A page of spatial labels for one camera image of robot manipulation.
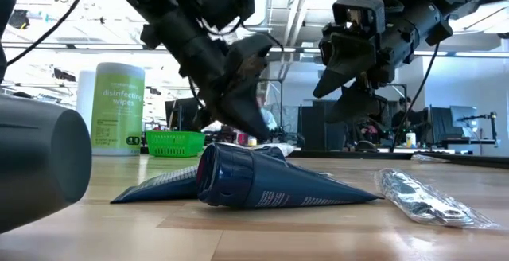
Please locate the long ceiling light strip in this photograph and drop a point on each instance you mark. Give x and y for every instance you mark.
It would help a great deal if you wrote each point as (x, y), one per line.
(99, 46)

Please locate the person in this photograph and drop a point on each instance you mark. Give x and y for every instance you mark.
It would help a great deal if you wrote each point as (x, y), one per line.
(270, 119)
(370, 133)
(401, 114)

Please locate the silver nail clipper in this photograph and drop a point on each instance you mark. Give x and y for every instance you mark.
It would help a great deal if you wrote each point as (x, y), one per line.
(425, 203)
(421, 158)

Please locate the dark blue toiletry tube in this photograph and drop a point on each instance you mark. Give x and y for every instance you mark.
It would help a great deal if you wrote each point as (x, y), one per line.
(167, 185)
(258, 181)

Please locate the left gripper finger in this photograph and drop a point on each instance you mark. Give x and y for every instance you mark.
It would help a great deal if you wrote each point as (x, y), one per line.
(206, 119)
(246, 110)

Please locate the small green plastic basket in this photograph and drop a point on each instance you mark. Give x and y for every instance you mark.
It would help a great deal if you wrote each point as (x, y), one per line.
(175, 145)

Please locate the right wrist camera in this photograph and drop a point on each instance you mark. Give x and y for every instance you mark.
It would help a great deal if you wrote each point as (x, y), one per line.
(358, 10)

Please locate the black background rig frame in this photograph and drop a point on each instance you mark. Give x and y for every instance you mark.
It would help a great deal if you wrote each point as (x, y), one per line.
(405, 94)
(281, 106)

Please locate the grey background monitor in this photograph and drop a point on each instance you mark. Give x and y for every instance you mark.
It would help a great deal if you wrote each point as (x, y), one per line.
(463, 115)

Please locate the black background monitor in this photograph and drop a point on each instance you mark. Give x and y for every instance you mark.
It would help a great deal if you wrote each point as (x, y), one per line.
(181, 114)

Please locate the black ceiling-mounted device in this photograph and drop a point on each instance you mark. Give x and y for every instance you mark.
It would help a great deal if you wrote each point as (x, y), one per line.
(18, 19)

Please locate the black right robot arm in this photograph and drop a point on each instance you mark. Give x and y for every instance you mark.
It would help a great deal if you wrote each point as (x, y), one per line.
(429, 14)

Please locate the white bottle with yellow label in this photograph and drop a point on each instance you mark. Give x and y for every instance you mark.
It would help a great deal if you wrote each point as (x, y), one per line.
(252, 141)

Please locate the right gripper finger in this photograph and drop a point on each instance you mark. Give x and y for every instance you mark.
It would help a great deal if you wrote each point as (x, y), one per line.
(346, 58)
(362, 106)

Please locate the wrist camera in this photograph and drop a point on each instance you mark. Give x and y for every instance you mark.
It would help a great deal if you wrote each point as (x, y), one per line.
(250, 50)
(358, 10)

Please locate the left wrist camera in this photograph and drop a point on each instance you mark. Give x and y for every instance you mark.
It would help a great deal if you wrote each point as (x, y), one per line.
(250, 50)

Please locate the black partition panel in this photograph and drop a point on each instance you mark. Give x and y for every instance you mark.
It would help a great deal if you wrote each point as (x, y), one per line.
(318, 133)

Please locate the dark grey roll-on deodorant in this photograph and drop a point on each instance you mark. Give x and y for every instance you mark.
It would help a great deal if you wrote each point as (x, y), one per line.
(40, 161)

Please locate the green disinfecting wipes canister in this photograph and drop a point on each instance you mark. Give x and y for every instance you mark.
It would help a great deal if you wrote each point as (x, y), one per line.
(119, 110)

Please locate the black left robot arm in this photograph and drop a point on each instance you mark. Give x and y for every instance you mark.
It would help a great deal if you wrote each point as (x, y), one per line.
(179, 34)

